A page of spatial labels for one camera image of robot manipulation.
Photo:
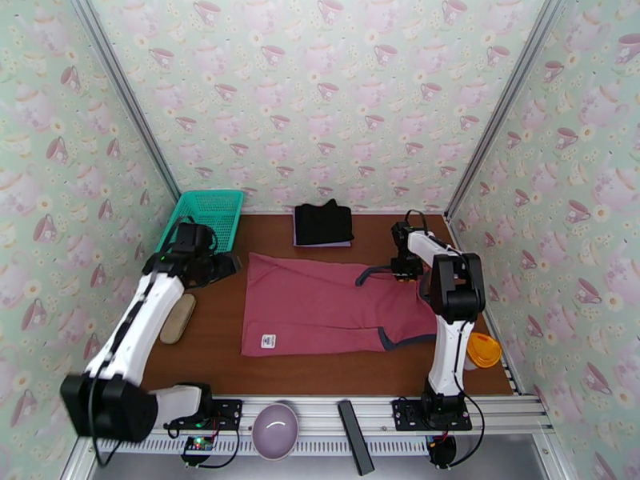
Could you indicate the lavender shirt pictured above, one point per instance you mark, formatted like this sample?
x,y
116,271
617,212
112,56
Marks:
x,y
325,243

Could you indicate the red shirt with grey trim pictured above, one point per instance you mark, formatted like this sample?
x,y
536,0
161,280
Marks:
x,y
310,303

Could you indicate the black garment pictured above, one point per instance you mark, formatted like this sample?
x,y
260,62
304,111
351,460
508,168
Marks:
x,y
322,223

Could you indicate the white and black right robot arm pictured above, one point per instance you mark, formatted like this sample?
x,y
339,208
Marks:
x,y
450,353

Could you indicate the teal plastic basket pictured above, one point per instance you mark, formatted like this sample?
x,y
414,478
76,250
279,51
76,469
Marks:
x,y
222,213

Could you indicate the beige oval stone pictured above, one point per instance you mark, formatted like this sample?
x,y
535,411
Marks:
x,y
177,318

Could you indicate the orange lidded container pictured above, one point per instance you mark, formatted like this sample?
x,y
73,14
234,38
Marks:
x,y
485,349

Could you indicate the purple bowl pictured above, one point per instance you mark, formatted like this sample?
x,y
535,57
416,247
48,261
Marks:
x,y
275,431

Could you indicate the black rectangular bar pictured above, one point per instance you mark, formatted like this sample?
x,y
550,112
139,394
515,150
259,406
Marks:
x,y
355,438

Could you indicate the small circuit board with leds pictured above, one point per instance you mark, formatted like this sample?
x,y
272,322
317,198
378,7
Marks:
x,y
197,446

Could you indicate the black round controller box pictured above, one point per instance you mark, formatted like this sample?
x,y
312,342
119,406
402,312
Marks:
x,y
442,449

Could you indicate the perforated metal strip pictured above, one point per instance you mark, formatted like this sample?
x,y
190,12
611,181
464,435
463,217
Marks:
x,y
325,446

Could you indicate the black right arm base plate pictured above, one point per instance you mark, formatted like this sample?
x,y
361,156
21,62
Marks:
x,y
405,413

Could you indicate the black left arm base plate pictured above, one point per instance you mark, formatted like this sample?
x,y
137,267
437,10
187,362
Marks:
x,y
230,413

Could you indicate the aluminium side rail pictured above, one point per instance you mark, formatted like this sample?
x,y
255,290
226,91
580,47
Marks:
x,y
507,373

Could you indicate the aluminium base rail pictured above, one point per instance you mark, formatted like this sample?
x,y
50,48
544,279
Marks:
x,y
320,413

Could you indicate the aluminium frame post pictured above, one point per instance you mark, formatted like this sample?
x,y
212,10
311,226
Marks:
x,y
125,93
510,93

